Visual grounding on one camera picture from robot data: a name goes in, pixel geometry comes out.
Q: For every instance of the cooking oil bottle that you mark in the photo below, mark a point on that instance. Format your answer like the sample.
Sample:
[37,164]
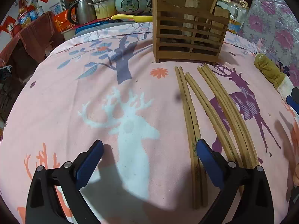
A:
[24,18]

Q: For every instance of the blue tin can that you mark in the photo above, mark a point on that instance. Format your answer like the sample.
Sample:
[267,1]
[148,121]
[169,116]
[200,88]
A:
[37,12]

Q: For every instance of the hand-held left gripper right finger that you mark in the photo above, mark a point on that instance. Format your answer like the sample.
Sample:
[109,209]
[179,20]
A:
[209,161]

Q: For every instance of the steel pot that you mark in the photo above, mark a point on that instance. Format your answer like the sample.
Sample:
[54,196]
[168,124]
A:
[105,9]

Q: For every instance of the blue plastic tray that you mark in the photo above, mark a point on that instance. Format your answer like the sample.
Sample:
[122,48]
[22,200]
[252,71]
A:
[93,26]

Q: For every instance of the yellow and white cloth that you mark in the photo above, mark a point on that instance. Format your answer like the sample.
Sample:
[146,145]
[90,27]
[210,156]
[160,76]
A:
[271,74]

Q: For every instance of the white rice cooker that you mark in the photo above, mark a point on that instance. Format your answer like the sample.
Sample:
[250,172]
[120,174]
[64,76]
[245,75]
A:
[130,2]

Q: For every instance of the clear glass jar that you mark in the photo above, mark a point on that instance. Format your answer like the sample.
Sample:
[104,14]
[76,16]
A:
[236,14]

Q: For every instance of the yellow plastic ladle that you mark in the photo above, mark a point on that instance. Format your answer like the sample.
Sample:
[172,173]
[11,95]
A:
[130,17]

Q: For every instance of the row of wooden chopsticks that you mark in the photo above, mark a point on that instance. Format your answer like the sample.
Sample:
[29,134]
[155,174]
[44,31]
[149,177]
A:
[189,121]

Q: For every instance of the slatted wooden chopstick holder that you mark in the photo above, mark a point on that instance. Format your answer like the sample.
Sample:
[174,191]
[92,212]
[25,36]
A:
[186,39]

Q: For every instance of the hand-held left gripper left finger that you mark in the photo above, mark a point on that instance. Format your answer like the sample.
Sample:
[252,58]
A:
[90,161]

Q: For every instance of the dark red cloth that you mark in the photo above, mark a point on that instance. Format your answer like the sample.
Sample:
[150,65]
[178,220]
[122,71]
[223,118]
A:
[32,37]

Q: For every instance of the orange red box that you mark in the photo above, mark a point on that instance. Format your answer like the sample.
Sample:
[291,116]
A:
[62,23]

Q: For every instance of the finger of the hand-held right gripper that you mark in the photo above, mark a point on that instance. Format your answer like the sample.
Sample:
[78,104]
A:
[293,101]

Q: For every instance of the pink deer print bedsheet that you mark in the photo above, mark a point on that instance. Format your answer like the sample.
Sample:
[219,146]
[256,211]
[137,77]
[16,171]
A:
[93,109]

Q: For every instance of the purple floral quilt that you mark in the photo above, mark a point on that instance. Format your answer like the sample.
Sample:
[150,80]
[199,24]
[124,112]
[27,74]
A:
[273,23]

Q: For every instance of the steel electric kettle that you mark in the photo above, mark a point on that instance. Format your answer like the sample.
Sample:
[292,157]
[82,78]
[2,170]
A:
[84,11]

